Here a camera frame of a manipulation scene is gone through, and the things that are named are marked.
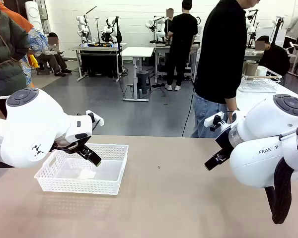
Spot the black braided cable hose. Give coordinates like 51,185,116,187
264,127,298,225

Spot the white perforated plastic basket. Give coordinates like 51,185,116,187
34,143,129,196

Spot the white side table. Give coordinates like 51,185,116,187
235,84,298,115

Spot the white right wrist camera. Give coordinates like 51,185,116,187
203,111,226,132

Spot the person in black sweater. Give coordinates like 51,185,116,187
190,0,261,139

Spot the person in dark top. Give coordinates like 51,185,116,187
163,8,176,45

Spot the person's right hand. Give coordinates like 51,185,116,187
227,111,239,124

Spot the white standing air conditioner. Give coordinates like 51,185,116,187
24,1,44,34

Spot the grey step stool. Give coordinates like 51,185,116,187
136,70,151,94

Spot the seated person in grey jacket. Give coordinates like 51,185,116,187
36,32,73,77

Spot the person in grey top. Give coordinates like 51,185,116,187
283,7,298,50

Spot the figure in green puffer jacket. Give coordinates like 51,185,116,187
0,0,30,119

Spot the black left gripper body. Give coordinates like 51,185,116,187
49,139,80,153

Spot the yellow fabric item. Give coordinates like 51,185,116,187
29,54,39,69

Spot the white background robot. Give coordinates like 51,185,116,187
100,16,122,44
145,15,170,45
75,14,95,47
244,9,260,49

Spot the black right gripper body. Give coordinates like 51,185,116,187
215,128,235,155

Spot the grey work desk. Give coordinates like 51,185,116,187
153,44,201,84
69,43,127,83

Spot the mannequin in orange blue clothes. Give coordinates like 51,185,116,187
0,0,49,89

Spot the black floor cable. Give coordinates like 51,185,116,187
181,84,196,137

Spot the standing person in black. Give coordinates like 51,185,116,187
163,0,199,92

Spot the white wire dish rack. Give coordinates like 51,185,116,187
238,68,283,94

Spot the white paper label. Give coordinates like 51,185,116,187
78,169,96,179

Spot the black stand with white top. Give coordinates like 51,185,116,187
270,15,286,47

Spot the person's right forearm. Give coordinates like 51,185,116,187
224,98,238,113

